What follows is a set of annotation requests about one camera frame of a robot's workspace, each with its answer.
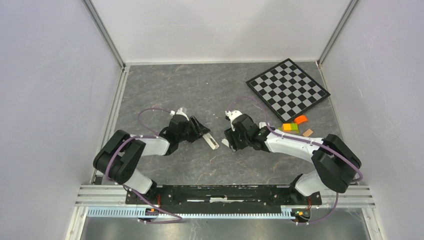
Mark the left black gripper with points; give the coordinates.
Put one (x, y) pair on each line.
(198, 131)

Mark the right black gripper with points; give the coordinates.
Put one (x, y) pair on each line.
(231, 135)

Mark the white small remote battery cover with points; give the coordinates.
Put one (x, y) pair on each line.
(225, 142)

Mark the small white remote with buttons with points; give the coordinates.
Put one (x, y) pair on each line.
(210, 141)

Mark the white remote control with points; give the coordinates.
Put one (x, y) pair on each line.
(262, 125)

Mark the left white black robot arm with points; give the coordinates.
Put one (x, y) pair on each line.
(119, 158)

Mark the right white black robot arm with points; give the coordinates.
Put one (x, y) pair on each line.
(336, 166)

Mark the green orange block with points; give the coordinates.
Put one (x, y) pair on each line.
(291, 128)

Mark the orange curved block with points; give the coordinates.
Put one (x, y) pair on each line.
(300, 120)

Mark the black white checkerboard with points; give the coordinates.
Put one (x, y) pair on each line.
(287, 90)

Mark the tan wooden block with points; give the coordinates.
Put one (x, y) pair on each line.
(308, 133)

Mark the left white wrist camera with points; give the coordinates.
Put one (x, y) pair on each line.
(182, 111)

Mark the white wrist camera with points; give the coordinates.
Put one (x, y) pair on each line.
(232, 115)
(182, 111)

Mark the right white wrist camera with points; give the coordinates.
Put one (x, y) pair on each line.
(232, 115)

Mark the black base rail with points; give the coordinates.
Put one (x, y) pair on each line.
(228, 199)

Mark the white slotted cable duct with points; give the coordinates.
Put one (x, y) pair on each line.
(149, 213)

